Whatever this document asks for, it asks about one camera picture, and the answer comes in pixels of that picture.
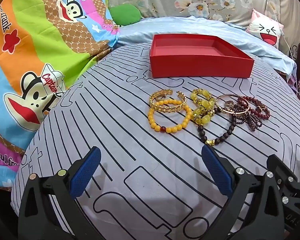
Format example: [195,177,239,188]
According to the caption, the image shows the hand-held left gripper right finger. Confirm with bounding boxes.
[201,144,282,240]

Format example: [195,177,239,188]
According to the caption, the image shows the grey line-print bed sheet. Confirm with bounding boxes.
[11,42,300,240]

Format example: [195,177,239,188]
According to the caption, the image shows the green pillow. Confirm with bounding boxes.
[108,4,142,27]

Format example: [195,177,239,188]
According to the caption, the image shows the white laughing face pillow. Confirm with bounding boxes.
[246,8,284,47]

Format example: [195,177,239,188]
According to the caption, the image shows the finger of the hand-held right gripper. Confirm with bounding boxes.
[266,154,298,189]

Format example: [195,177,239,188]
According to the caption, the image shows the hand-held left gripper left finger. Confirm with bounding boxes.
[17,146,103,240]

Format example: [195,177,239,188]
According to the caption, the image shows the red cardboard box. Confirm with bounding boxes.
[149,34,255,79]

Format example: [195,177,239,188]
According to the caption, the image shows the dark garnet bead strand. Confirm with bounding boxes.
[230,102,263,132]

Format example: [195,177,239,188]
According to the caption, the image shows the yellow-green bead bracelet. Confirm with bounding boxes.
[190,88,215,127]

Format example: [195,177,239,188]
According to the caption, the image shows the rose gold bangle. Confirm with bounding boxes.
[216,94,250,117]

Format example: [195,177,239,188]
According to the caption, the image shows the yellow bead bracelet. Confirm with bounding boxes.
[147,99,192,133]

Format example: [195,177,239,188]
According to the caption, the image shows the gold leaf bangle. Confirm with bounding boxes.
[149,89,188,112]

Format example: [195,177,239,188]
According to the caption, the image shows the white cable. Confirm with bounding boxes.
[284,30,298,64]

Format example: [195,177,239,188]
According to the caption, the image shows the cartoon monkey blanket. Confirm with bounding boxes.
[0,0,123,193]

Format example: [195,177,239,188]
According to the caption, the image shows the light blue blanket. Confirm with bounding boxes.
[115,16,297,77]

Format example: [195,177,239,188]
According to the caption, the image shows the dark brown bead bracelet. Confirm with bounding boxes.
[197,107,237,146]

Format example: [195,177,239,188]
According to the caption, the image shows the red bead bracelet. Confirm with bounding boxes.
[237,96,270,120]

